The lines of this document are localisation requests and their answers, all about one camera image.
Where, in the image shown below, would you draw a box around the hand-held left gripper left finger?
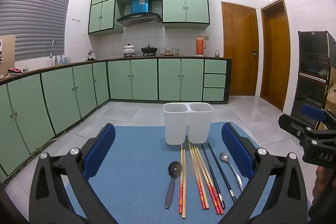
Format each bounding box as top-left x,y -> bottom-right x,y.
29,123 -> 118,224

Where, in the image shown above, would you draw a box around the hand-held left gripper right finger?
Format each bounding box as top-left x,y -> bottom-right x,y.
220,122 -> 309,224

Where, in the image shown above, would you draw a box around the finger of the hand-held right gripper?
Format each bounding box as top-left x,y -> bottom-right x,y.
278,114 -> 314,138
301,104 -> 336,130

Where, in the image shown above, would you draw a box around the metal spoon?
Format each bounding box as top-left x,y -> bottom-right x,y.
220,152 -> 243,192

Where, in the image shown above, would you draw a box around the black chopstick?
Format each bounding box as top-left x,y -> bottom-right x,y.
201,144 -> 226,209
207,143 -> 237,203

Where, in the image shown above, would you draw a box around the white two-compartment utensil holder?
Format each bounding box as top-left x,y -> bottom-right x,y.
163,102 -> 214,146

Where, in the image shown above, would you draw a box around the black plastic spoon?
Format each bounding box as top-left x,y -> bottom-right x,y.
165,161 -> 183,209

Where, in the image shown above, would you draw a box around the plain wooden chopstick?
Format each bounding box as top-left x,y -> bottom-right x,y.
182,148 -> 187,219

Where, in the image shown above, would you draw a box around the person's right hand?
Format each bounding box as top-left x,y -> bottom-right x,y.
312,166 -> 327,206

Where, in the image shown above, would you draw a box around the black glass-front cabinet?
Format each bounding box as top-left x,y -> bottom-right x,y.
292,30 -> 336,130

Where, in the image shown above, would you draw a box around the wooden chopstick orange-red end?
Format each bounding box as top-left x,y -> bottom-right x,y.
191,144 -> 210,209
188,143 -> 207,210

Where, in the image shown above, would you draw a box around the blue table mat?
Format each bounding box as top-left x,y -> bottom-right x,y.
64,122 -> 310,224

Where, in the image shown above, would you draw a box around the green base cabinets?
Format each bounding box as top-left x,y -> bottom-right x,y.
0,57 -> 233,184

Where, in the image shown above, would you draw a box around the closed wooden door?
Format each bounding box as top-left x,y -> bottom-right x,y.
221,1 -> 260,96

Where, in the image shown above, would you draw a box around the white cooking pot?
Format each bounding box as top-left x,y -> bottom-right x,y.
123,43 -> 136,56

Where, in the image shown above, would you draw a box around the metal sink faucet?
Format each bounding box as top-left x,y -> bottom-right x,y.
50,40 -> 59,65

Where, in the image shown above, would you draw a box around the orange thermos flask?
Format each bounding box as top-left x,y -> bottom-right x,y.
196,35 -> 207,56

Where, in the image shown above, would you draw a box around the black wok with lid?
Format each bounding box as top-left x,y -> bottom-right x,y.
141,44 -> 158,55

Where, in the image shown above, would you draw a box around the cardboard panel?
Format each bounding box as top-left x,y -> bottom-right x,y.
0,34 -> 16,78

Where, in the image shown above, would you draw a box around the black range hood blue chimney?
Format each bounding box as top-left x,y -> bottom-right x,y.
116,0 -> 162,27

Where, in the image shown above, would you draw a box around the grey window blind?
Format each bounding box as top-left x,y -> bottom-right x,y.
0,0 -> 74,63

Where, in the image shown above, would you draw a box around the white floor cable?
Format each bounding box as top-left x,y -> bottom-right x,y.
30,130 -> 67,156

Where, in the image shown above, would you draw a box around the wooden door in frame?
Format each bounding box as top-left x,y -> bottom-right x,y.
260,0 -> 291,111

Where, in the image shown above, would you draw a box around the green wall cabinets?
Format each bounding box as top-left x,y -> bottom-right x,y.
88,0 -> 210,37

